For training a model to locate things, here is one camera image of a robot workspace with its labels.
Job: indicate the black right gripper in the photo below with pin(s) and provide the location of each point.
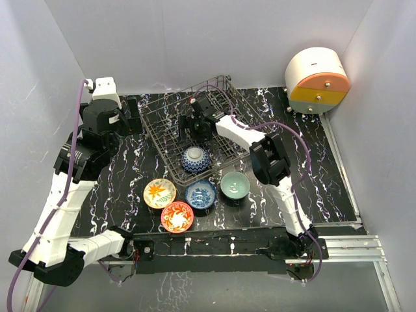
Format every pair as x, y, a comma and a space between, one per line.
183, 123

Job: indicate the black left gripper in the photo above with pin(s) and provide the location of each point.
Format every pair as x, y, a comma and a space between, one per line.
133, 119

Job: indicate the red diamond pattern bowl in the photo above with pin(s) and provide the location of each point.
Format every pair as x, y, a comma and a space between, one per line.
195, 160

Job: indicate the green line pattern bowl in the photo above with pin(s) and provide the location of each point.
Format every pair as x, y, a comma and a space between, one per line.
235, 185

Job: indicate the orange leaf pattern bowl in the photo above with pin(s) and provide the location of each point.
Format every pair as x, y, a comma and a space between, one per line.
177, 217

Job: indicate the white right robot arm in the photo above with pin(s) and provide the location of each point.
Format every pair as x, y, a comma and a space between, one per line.
270, 165

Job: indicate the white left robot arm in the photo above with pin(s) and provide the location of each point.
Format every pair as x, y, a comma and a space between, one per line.
48, 254

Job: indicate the blue rose pattern bowl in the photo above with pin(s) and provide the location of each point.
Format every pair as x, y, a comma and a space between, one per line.
200, 194

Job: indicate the yellow flower pattern bowl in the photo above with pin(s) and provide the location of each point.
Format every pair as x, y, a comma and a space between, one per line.
159, 193

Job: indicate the round drawer cabinet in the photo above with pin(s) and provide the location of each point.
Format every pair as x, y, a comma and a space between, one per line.
315, 81

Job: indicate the grey wire dish rack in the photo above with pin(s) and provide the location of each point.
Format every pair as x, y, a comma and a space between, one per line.
174, 126

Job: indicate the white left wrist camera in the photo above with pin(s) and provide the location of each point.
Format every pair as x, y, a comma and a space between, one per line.
103, 88

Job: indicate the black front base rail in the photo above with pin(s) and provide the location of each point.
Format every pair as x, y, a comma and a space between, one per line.
259, 249

